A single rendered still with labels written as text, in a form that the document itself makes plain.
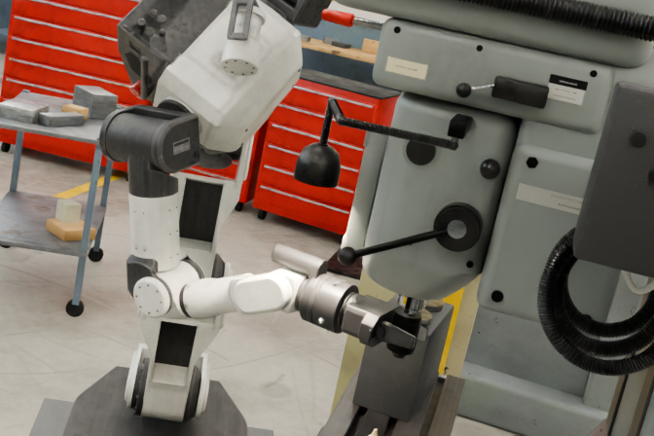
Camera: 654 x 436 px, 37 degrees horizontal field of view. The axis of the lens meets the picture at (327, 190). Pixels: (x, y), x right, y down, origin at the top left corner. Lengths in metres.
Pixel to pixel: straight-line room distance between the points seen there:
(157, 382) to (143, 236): 0.67
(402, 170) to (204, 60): 0.51
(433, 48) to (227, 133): 0.55
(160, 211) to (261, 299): 0.26
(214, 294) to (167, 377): 0.67
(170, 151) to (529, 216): 0.66
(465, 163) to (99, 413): 1.44
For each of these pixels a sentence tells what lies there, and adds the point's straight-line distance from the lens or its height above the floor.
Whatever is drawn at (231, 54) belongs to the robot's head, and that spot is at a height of 1.60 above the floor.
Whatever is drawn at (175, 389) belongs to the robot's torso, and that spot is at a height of 0.73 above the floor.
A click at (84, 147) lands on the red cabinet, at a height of 0.18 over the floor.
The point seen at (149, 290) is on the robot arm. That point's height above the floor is 1.15.
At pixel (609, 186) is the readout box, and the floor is 1.61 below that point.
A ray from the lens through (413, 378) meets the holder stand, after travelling 1.91.
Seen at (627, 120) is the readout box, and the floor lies 1.69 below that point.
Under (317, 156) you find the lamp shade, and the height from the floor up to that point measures 1.50.
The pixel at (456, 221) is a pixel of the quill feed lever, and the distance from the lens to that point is 1.42.
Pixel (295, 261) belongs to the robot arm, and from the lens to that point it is 1.67.
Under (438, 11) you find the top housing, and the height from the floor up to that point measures 1.75.
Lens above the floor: 1.80
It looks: 13 degrees down
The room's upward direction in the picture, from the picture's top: 12 degrees clockwise
